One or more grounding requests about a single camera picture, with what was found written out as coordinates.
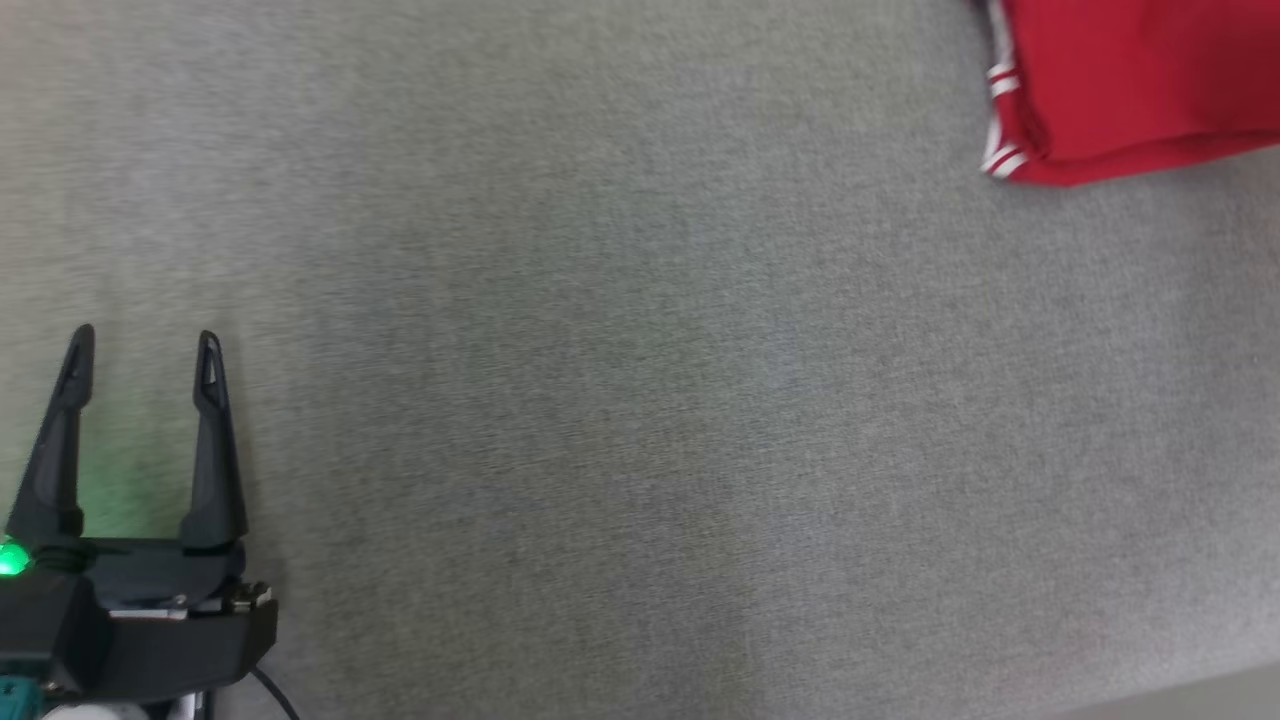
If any red basketball jersey number 23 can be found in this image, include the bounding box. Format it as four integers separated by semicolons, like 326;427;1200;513
978;0;1280;188

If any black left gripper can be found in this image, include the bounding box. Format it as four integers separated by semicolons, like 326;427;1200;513
4;323;280;703

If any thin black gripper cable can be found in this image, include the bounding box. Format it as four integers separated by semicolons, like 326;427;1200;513
248;664;303;720

